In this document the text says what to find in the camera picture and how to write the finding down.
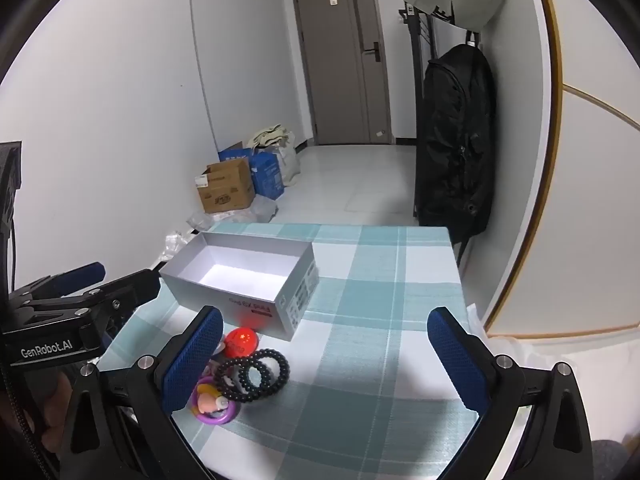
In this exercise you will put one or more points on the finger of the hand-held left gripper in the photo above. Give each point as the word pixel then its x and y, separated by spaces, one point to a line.
pixel 85 275
pixel 140 282

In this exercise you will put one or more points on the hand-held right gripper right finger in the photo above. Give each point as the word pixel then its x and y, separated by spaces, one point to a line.
pixel 457 360

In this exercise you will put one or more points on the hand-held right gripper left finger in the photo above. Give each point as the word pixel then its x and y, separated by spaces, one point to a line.
pixel 195 360

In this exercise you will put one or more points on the red round badge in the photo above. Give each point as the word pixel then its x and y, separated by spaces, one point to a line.
pixel 242 341

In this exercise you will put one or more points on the white cardboard box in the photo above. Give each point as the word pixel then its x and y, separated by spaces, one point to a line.
pixel 300 290

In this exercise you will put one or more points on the person's left hand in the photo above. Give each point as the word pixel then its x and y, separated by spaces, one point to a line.
pixel 55 405

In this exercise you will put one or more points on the clear plastic wrap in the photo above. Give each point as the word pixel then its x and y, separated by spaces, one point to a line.
pixel 175 245
pixel 260 207

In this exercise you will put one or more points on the teal checkered tablecloth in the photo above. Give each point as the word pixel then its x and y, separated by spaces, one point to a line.
pixel 360 310

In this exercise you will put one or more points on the brown cardboard box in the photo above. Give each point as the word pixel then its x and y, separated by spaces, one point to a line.
pixel 225 185

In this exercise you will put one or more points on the blue cardboard box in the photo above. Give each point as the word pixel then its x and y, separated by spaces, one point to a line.
pixel 267 175

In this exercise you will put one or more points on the beige cloth bag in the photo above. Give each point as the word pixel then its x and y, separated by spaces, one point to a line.
pixel 270 137

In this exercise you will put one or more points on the white wood-trimmed panel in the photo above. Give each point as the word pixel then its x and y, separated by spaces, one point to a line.
pixel 590 185

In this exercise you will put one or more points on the black backpack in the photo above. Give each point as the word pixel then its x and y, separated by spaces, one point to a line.
pixel 450 135

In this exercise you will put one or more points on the grey door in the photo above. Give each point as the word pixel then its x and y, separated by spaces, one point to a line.
pixel 330 60

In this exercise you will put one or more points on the white wall conduit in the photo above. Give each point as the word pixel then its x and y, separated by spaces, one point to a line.
pixel 202 60

